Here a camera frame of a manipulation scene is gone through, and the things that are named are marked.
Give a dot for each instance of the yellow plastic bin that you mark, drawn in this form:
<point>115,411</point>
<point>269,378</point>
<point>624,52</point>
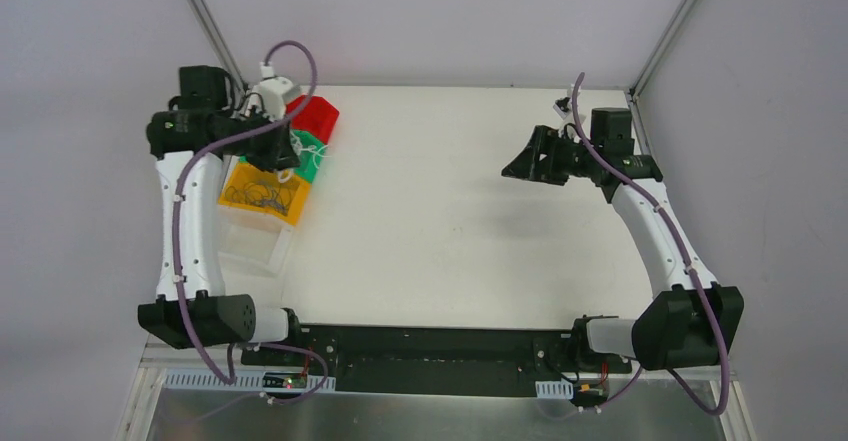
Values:
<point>284,202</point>

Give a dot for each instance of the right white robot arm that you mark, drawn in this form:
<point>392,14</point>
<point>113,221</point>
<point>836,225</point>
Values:
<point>692,318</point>

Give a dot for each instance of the aluminium front rail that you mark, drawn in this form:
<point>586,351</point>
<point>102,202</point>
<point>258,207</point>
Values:
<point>675,352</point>

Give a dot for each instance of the controller board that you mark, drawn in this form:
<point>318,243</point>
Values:
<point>587,396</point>
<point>284,381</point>

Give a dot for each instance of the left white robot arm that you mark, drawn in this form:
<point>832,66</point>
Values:
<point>190,141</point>

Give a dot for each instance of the right controller board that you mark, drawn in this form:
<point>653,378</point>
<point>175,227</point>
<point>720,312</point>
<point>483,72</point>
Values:
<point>587,396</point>

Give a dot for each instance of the green plastic bin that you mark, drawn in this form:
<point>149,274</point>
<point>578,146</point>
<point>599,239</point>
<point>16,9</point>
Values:
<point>308,150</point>

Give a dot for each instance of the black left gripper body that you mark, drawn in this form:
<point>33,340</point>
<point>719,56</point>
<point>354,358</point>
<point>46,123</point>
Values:
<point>279,148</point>

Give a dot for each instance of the clear plastic bin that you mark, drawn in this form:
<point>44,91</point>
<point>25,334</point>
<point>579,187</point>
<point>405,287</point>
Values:
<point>254,241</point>

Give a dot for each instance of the left controller board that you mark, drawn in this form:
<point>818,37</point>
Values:
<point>284,381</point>

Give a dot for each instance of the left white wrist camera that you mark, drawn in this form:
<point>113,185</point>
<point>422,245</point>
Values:
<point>270,96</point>

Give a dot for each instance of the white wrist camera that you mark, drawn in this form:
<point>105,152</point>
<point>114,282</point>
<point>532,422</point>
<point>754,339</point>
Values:
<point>563,107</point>
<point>270,96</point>

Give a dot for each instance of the red plastic bin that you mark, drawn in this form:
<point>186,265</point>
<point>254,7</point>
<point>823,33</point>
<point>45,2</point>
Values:
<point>318,118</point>

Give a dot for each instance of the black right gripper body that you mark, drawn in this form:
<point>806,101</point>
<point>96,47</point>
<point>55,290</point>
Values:
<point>542,156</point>

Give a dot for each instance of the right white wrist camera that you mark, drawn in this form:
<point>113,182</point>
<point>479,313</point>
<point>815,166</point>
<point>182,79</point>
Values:
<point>563,107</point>

